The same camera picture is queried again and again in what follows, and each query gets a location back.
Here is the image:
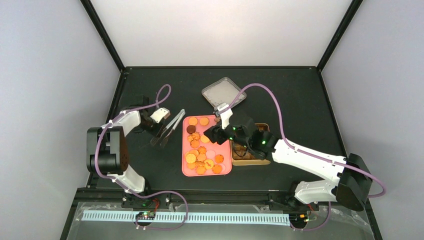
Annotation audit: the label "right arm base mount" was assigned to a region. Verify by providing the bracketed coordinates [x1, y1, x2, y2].
[265, 191, 320, 213]

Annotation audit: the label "clear plastic lid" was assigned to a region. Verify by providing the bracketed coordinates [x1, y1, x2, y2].
[201, 77, 241, 110]

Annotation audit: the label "metal tongs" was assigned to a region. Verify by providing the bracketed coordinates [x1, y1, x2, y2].
[150, 108, 186, 148]

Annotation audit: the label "dark chocolate cookie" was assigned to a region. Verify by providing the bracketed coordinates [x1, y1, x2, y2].
[186, 125, 196, 135]

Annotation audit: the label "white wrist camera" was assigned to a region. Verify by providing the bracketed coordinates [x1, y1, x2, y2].
[150, 107, 171, 124]
[214, 103, 233, 130]

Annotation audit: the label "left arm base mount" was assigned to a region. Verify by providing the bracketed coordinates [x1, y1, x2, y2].
[121, 194, 170, 211]

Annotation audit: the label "pale pink cookie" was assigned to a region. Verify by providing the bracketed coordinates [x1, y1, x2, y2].
[205, 150, 216, 160]

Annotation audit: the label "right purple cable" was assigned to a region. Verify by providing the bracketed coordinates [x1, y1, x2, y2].
[218, 82, 387, 232]

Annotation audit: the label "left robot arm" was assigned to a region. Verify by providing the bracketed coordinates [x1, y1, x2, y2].
[86, 96, 171, 196]

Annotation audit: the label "orange round cookie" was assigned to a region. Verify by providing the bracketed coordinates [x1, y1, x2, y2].
[188, 117, 199, 126]
[200, 135, 210, 144]
[198, 117, 210, 126]

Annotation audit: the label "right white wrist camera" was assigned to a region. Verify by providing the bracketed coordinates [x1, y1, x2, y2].
[214, 103, 233, 130]

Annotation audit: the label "white slotted cable duct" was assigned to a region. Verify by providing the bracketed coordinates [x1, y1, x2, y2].
[79, 210, 290, 226]

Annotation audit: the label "pink plastic tray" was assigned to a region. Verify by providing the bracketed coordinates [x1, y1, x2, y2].
[181, 115, 232, 177]

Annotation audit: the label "gold cookie tin box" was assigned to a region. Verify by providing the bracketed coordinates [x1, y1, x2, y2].
[230, 141, 271, 166]

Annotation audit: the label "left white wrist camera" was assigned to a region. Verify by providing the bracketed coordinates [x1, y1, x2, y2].
[150, 107, 171, 124]

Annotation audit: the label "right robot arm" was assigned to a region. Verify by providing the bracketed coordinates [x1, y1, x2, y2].
[203, 110, 373, 211]

